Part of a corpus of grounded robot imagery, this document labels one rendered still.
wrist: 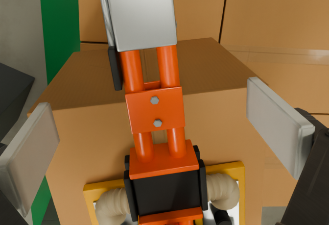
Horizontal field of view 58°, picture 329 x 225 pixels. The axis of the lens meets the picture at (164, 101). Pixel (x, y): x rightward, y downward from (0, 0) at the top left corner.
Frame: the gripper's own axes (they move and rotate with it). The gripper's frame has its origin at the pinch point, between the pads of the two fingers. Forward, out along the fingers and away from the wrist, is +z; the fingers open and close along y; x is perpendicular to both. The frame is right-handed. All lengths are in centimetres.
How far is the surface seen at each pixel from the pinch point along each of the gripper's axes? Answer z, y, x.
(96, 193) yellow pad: 25.1, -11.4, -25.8
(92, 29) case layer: 67, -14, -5
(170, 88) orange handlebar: 12.7, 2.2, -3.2
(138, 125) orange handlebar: 12.6, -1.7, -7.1
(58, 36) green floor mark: 122, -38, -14
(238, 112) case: 27.5, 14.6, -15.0
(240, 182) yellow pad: 25.1, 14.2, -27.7
